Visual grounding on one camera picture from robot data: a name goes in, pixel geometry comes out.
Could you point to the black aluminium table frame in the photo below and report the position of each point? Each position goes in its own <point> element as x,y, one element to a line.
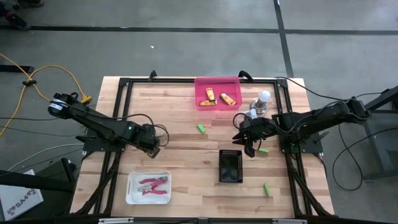
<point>155,80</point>

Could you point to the yellow green crayon box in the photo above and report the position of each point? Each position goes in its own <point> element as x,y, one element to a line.
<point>208,103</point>
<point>228,99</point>

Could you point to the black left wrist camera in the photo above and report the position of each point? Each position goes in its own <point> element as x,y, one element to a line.
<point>154,152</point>

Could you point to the white printed cardboard box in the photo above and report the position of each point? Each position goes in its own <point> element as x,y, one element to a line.
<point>18,202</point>

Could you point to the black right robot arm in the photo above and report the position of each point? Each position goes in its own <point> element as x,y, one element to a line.
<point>311,119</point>

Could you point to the green eraser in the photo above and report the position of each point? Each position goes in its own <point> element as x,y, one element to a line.
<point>201,127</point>
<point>266,189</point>
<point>263,150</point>

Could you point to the white plastic tray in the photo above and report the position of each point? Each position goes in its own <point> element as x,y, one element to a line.
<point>132,196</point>

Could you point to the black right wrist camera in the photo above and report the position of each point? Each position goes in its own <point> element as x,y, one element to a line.
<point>249,151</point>

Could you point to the black side stand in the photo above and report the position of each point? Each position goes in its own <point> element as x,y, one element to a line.
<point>34,182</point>

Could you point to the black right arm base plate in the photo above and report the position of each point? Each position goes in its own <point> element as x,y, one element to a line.
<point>306,146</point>

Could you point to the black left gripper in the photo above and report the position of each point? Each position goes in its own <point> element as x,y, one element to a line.
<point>144,138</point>

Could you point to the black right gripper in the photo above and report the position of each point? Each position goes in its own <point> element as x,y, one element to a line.
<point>258,129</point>

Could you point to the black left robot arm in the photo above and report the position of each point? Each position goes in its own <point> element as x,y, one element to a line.
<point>99,124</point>

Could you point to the black side table frame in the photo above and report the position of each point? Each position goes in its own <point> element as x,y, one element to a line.
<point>381,137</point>

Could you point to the pink translucent bin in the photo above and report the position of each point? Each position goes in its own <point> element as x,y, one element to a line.
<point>217,84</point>

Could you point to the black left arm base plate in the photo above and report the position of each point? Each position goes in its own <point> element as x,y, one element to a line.
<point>99,145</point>

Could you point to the black floor bar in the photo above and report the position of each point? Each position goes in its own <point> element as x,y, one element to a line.
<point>17,68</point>

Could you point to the person's shoe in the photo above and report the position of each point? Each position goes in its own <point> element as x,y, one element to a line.
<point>14,18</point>
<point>31,2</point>

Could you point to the white bulb table lamp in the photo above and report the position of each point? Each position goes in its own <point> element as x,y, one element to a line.
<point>261,101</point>

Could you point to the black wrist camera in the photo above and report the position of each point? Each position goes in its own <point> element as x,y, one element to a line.
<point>154,152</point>
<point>249,151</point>

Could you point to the black mesh basket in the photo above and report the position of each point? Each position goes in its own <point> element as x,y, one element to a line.
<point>230,165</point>

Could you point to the yellow battery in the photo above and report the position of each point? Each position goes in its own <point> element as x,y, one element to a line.
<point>211,94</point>

